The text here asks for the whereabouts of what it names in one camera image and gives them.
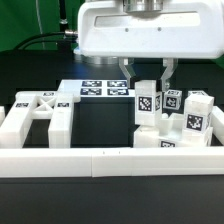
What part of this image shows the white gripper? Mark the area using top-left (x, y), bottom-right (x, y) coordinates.
top-left (78, 0), bottom-right (224, 92)

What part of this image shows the white chair seat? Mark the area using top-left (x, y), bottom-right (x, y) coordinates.
top-left (133, 113), bottom-right (213, 148)

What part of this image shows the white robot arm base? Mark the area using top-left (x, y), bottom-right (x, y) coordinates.
top-left (73, 29), bottom-right (134, 65)

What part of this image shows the white tagged nut cube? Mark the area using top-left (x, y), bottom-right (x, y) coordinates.
top-left (163, 89), bottom-right (182, 110)
top-left (188, 90), bottom-right (208, 96)

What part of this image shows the white tagged nut cube right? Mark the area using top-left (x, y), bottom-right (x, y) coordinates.
top-left (188, 90), bottom-right (208, 96)

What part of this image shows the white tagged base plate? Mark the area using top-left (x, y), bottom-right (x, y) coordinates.
top-left (58, 80), bottom-right (135, 98)

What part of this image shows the black cable bundle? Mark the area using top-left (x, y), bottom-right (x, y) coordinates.
top-left (13, 29), bottom-right (81, 52)

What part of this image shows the white chair back frame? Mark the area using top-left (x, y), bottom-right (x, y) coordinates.
top-left (0, 91), bottom-right (81, 149)

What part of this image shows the white U-shaped fence wall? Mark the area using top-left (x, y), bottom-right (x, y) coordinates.
top-left (0, 107), bottom-right (224, 178)

